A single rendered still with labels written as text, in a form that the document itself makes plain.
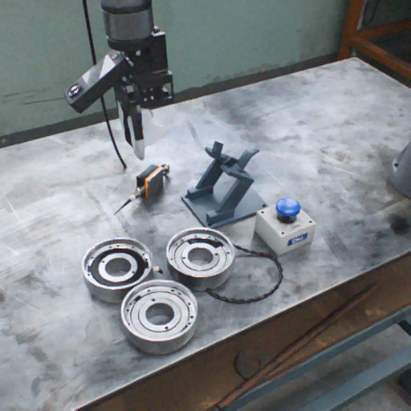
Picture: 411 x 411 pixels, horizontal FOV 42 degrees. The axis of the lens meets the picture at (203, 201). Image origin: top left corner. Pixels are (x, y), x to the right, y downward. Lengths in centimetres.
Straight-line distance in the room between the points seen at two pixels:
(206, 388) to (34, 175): 51
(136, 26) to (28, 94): 164
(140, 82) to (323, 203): 40
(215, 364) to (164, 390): 11
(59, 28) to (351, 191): 160
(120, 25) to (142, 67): 9
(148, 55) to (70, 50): 154
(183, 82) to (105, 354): 208
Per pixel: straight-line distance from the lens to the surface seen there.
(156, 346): 73
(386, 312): 119
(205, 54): 271
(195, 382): 102
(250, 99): 129
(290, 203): 87
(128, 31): 82
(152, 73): 88
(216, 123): 119
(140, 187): 96
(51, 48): 237
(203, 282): 80
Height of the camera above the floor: 143
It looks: 40 degrees down
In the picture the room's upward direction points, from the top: 3 degrees clockwise
